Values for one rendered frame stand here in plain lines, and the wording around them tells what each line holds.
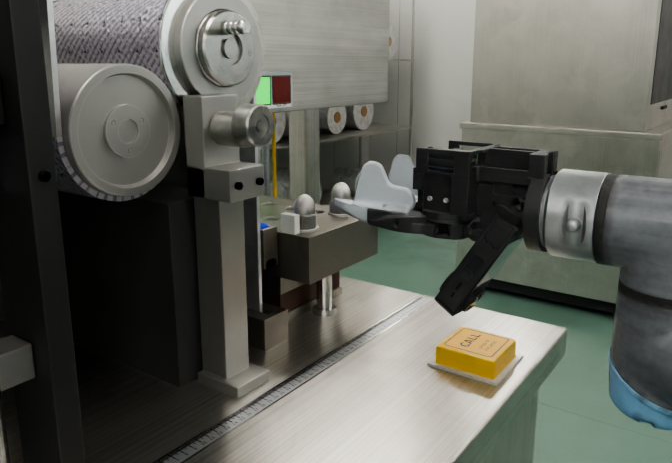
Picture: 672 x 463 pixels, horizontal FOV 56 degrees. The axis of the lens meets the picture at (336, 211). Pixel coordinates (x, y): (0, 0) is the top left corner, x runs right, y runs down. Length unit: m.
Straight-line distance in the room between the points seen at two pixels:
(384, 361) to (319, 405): 0.12
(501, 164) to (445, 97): 4.95
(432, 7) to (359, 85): 4.14
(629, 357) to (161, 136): 0.46
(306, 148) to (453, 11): 4.02
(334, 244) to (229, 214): 0.21
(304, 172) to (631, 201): 1.17
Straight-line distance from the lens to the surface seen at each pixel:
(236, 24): 0.65
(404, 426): 0.64
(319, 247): 0.78
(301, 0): 1.32
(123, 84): 0.61
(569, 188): 0.54
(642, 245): 0.53
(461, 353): 0.73
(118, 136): 0.60
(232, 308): 0.67
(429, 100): 5.60
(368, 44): 1.52
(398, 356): 0.76
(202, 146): 0.62
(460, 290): 0.60
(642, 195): 0.53
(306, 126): 1.60
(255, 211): 0.75
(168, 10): 0.65
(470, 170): 0.56
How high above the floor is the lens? 1.24
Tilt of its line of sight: 13 degrees down
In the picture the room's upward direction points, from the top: straight up
